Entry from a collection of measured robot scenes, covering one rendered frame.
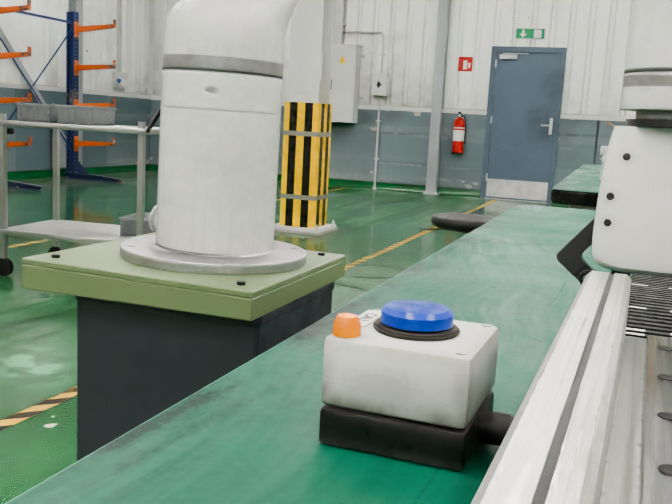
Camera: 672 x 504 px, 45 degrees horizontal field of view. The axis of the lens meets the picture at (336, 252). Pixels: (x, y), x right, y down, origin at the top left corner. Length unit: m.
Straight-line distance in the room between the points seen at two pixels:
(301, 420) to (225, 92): 0.39
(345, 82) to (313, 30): 5.06
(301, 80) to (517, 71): 5.24
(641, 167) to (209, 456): 0.33
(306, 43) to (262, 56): 6.20
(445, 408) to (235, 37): 0.47
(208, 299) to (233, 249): 0.09
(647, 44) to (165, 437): 0.38
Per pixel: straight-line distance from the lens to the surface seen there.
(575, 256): 0.60
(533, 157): 11.62
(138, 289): 0.75
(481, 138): 11.74
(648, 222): 0.57
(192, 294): 0.72
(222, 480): 0.41
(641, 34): 0.57
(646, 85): 0.56
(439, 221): 3.71
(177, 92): 0.80
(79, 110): 4.59
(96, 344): 0.82
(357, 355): 0.42
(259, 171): 0.80
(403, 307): 0.45
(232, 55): 0.78
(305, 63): 6.98
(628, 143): 0.57
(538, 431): 0.25
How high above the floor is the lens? 0.95
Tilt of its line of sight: 9 degrees down
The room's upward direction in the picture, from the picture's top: 3 degrees clockwise
